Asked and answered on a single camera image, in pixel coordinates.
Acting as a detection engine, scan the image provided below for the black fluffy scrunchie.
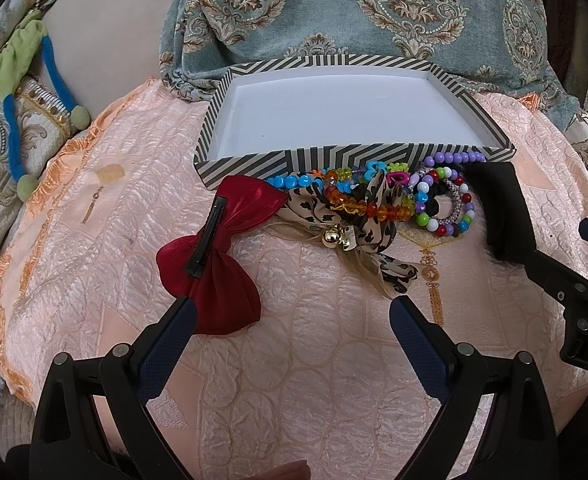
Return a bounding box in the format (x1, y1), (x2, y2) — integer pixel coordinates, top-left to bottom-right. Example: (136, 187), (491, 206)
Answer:
(453, 162), (531, 261)

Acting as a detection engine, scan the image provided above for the pink quilted pillow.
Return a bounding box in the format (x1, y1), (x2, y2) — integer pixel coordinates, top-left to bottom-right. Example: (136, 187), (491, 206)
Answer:
(0, 81), (588, 479)

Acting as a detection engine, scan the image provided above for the leopard print bow with bell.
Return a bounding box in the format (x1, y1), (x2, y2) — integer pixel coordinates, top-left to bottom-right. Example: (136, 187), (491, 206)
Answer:
(268, 169), (420, 299)

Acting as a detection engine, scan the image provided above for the red velvet bow hair clip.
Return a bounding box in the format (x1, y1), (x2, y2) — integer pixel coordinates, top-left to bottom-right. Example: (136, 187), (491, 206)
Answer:
(156, 176), (287, 336)

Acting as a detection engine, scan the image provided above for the teal damask cushion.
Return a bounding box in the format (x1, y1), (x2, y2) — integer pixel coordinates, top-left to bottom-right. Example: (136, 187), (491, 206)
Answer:
(159, 0), (579, 129)

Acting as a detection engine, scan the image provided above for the beige floral embroidered cushion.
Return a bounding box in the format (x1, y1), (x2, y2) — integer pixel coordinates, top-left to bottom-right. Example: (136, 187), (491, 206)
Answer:
(0, 76), (75, 247)

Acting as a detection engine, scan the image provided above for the black white striped tray box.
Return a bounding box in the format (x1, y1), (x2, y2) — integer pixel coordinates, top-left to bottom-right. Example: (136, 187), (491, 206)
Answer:
(194, 54), (516, 190)

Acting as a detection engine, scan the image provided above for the green blue plush toy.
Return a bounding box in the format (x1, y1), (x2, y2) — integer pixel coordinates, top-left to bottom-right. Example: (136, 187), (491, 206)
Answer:
(0, 8), (92, 204)

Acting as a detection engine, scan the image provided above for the multicolour round bead bracelet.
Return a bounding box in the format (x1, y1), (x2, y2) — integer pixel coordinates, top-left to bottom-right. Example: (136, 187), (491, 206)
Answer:
(412, 164), (477, 239)

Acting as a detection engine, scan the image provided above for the purple bead bracelet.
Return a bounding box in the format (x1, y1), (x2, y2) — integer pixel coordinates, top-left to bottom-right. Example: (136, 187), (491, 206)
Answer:
(422, 147), (488, 168)

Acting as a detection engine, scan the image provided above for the colourful plastic letter bracelet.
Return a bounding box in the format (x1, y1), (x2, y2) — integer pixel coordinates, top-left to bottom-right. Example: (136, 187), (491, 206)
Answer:
(317, 159), (413, 189)

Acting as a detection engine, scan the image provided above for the orange amber bead bracelet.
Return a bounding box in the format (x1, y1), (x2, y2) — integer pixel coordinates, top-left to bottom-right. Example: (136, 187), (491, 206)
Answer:
(323, 184), (418, 224)

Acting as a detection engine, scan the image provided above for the blue bead bracelet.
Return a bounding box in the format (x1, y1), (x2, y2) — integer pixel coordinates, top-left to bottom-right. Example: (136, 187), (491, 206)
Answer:
(264, 172), (355, 195)

